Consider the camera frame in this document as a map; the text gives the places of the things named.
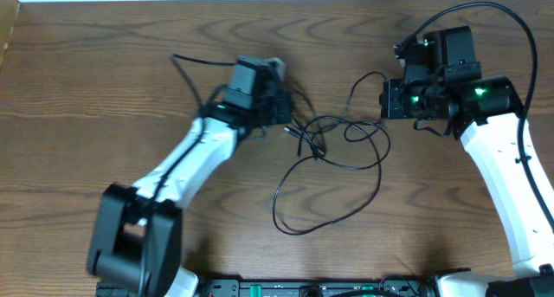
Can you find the black right camera cable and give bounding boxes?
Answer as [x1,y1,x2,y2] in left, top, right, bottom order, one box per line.
[400,1,554,233]

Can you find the black USB cable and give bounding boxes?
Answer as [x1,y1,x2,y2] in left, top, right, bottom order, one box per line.
[271,70,391,236]

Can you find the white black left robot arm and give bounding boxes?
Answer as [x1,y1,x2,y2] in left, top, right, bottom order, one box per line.
[86,55,293,296]

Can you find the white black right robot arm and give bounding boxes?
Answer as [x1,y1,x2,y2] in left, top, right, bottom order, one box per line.
[380,26,553,296]

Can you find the wooden side panel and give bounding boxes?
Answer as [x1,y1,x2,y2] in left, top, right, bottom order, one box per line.
[0,0,21,64]

